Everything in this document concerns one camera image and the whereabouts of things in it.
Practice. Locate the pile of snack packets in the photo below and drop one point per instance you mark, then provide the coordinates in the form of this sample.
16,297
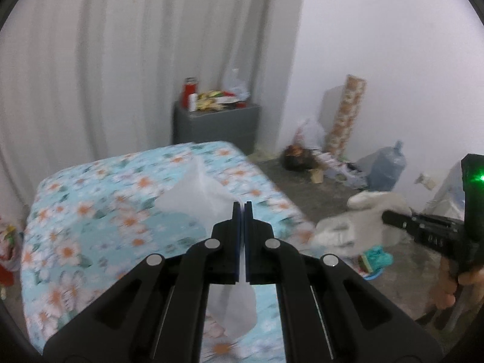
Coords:
211,102

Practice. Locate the red thermos flask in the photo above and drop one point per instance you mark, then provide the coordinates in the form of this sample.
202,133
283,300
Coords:
189,89

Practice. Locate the tile-patterned paper roll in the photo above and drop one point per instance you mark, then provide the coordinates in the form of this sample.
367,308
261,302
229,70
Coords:
346,117

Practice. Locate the red plastic bag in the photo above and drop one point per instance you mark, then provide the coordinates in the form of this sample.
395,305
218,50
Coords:
9,257

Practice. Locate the green plastic bag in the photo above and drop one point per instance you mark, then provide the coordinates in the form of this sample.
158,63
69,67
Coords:
378,259

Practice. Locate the white plastic shopping bag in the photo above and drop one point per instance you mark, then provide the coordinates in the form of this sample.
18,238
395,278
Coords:
312,134

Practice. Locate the white sheet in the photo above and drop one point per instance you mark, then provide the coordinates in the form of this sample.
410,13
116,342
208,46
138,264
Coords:
374,215

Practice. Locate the clear plastic bag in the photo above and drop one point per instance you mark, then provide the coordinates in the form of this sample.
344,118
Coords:
236,85

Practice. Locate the empty blue water jug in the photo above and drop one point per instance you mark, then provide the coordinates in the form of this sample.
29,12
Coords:
385,166

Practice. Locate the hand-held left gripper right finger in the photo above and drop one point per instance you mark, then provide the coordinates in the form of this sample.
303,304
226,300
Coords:
247,234

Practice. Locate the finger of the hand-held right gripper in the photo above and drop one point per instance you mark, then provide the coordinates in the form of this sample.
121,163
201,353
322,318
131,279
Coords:
435,232

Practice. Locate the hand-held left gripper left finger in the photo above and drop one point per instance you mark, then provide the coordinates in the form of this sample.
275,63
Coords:
237,234

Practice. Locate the labelled blue water jug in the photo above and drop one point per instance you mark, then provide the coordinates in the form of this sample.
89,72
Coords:
446,189

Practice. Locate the translucent white plastic bag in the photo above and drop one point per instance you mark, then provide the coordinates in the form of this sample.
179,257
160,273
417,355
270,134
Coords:
200,193

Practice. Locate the wall socket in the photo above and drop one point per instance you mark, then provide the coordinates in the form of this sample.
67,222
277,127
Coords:
426,181

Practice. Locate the grey cabinet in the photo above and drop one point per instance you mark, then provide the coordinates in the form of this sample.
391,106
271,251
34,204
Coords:
215,126

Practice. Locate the white curtain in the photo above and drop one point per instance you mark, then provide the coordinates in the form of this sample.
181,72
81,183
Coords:
113,64

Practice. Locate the white printed carton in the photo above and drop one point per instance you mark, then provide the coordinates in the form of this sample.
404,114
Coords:
340,174

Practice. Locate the floral light blue blanket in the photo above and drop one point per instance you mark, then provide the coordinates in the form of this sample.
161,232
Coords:
94,215

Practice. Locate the black bag with items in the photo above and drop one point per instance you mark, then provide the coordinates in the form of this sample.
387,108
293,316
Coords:
298,160

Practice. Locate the person's right hand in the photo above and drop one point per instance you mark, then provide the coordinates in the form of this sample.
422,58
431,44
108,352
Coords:
444,287

